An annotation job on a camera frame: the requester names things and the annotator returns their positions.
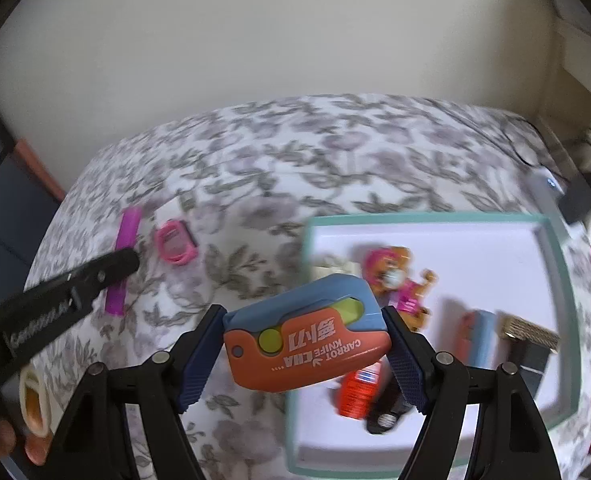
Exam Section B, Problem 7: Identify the black power adapter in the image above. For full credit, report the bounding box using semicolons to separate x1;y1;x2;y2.
508;339;550;396

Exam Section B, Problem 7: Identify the pink smart watch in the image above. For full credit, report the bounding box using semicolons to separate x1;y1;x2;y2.
155;220;199;266

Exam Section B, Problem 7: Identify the blue orange small box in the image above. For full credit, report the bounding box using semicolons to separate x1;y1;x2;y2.
454;310;496;368

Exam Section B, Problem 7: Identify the gold black patterned harmonica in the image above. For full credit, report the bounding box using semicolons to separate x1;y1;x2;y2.
501;314;560;353

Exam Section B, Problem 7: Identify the black toy car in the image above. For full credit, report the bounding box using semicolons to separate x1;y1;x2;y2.
366;384;414;434

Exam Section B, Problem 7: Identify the orange glue bottle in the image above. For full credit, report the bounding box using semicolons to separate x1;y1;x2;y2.
337;361;382;419

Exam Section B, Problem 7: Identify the blue orange carrot knife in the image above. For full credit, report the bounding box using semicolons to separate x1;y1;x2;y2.
224;273;391;392

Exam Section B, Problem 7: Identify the cream plastic hair claw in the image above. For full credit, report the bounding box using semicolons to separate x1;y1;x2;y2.
309;255;363;281

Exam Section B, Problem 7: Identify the person's left hand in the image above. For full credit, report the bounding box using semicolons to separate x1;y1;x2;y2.
0;418;52;466

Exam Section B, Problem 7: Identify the purple plastic stick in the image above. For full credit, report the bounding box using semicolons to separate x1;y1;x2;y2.
105;207;141;316

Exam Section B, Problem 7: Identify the dark blue cabinet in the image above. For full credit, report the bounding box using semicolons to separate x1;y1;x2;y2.
0;117;60;304

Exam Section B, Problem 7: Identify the white charger cube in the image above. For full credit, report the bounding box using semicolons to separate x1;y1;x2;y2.
154;197;184;228

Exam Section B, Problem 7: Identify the teal white tray box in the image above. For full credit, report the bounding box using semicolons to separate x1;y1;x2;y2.
286;212;581;479

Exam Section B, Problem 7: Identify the floral grey white blanket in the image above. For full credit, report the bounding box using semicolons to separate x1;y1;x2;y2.
24;91;591;480

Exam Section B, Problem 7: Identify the black plugged adapter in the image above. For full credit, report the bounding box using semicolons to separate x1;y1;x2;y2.
558;174;591;226

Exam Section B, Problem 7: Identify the white power strip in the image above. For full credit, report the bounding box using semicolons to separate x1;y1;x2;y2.
525;167;565;216

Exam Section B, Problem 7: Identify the black cable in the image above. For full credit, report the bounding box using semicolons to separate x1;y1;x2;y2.
505;116;591;176

